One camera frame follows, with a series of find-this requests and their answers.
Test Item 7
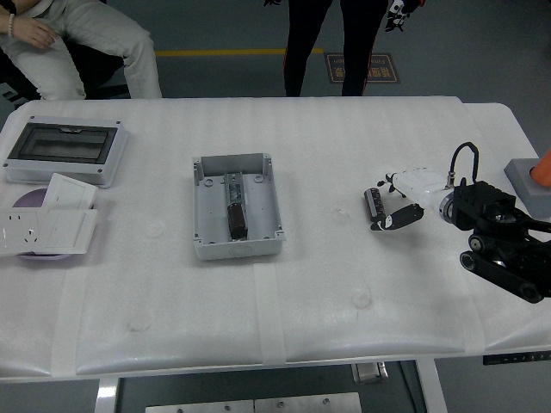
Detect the white foam mat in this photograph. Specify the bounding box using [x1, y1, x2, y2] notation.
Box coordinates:
[0, 96, 551, 379]

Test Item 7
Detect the seated person's hand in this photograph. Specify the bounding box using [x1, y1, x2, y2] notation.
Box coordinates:
[11, 15, 59, 49]

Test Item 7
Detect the seated person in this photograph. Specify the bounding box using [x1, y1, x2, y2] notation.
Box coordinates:
[0, 0, 164, 102]

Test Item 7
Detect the white socket panel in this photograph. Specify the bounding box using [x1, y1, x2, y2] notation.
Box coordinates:
[0, 208, 43, 257]

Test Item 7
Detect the white table leg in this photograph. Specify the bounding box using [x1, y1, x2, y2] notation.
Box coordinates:
[415, 359, 449, 413]
[94, 376, 121, 413]

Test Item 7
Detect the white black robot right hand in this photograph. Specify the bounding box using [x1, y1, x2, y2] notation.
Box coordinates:
[368, 167, 453, 233]

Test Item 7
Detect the grey square base block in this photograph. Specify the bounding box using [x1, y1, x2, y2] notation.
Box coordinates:
[503, 157, 551, 220]

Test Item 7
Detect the white blank wall panel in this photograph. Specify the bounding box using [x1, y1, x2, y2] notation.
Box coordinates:
[34, 208, 99, 255]

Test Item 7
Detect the purple round plate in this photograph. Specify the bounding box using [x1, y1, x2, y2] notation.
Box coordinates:
[11, 188, 74, 262]

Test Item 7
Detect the brown cylindrical battery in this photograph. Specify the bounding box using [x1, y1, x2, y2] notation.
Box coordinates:
[226, 202, 249, 240]

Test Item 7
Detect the metal table bracket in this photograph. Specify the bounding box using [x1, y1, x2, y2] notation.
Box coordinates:
[350, 361, 389, 384]

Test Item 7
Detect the standing person's left gloved hand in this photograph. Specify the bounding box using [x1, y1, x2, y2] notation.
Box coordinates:
[384, 0, 427, 34]

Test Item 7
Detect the open grey junction box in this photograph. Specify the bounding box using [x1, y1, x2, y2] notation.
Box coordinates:
[191, 152, 288, 262]

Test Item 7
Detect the black printed cylindrical battery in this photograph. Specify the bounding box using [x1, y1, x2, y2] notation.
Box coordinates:
[363, 187, 389, 225]

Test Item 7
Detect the black chair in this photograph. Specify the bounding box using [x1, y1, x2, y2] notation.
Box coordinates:
[0, 38, 130, 102]

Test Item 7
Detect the grey distribution box dark window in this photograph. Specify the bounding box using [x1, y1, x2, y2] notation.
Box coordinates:
[2, 114, 129, 189]

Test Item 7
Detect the standing person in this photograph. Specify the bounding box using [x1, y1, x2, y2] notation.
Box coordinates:
[263, 0, 427, 98]

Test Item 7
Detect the black table control panel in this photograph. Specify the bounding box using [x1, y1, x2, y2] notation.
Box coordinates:
[481, 350, 551, 367]

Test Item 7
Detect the white switch panel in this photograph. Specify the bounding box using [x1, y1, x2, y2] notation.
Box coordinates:
[41, 172, 98, 211]

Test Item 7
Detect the grey metal floor plate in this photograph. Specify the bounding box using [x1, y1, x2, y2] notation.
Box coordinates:
[253, 391, 362, 413]
[145, 399, 256, 413]

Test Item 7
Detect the metal mounting rail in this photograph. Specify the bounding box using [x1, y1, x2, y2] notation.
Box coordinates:
[223, 171, 247, 207]

